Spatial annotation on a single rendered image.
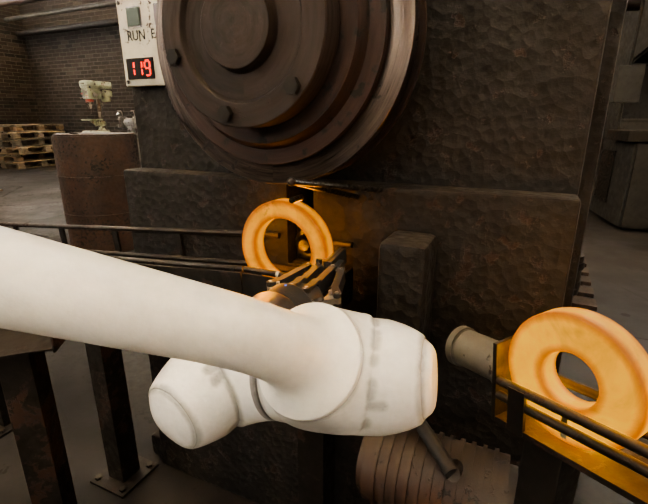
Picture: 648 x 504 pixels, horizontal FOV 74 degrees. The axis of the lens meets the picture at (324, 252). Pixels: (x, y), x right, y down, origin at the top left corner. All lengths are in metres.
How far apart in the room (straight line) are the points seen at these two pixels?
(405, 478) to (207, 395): 0.35
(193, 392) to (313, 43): 0.45
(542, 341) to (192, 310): 0.42
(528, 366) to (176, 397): 0.41
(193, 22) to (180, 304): 0.54
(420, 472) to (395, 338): 0.34
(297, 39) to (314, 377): 0.46
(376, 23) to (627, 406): 0.55
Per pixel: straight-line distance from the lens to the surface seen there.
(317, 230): 0.76
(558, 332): 0.56
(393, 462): 0.70
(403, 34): 0.68
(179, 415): 0.46
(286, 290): 0.60
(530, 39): 0.81
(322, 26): 0.63
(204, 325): 0.29
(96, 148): 3.52
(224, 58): 0.70
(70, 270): 0.30
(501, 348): 0.60
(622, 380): 0.54
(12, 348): 0.95
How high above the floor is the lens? 0.99
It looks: 17 degrees down
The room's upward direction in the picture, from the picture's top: straight up
